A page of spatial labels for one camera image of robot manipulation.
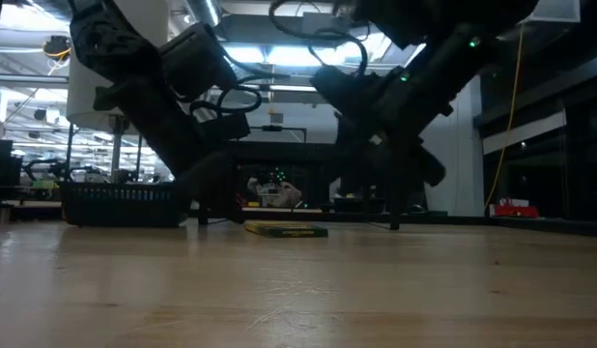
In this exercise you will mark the black plastic basket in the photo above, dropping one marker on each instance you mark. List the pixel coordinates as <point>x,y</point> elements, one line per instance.
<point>120,208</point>

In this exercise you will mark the black aluminium table frame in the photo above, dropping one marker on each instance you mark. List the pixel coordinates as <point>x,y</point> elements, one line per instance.
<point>472,221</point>

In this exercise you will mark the red box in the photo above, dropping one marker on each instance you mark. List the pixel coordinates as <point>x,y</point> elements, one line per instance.
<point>516,211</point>

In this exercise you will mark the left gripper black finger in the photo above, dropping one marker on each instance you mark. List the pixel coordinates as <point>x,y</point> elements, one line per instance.
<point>216,183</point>

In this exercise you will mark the Crayola crayon box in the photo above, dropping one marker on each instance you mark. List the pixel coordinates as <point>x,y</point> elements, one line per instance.
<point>284,231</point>

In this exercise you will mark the person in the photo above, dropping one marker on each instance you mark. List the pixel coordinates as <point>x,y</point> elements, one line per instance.
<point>279,193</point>

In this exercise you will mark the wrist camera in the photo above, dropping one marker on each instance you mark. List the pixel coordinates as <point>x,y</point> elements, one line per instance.
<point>197,60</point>
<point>347,92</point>

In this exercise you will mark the metal lamp pole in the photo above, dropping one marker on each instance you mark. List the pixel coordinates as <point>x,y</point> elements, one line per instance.
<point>117,154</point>

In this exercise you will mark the white air vent unit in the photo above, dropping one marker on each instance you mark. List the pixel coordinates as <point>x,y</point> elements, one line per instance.
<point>559,9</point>

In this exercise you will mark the long ceiling light bar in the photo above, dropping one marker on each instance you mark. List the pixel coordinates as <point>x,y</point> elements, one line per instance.
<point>293,88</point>

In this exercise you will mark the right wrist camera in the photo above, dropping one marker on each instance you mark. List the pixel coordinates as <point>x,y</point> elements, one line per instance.
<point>347,92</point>

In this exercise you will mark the dark monitor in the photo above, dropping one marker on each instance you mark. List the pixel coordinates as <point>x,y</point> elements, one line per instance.
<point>0,162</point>

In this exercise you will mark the thin black camera frame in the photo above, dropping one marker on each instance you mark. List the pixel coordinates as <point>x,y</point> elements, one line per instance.
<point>279,128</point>

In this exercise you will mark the black ceiling device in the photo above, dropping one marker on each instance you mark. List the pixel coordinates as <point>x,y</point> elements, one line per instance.
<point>57,47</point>

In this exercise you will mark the white cylindrical lamp shade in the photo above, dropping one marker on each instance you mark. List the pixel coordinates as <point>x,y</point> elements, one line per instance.
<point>86,96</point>

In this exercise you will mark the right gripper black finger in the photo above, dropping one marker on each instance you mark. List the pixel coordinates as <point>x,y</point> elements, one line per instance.
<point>363,176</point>

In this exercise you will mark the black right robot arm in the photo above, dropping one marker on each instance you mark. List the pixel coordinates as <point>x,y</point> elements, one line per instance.
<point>448,63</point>

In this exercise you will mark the black mesh desk shelf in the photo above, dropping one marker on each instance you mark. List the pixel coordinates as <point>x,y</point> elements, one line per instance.
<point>289,151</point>

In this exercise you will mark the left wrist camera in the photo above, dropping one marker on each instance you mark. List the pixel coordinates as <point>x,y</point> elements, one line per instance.
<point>197,60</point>

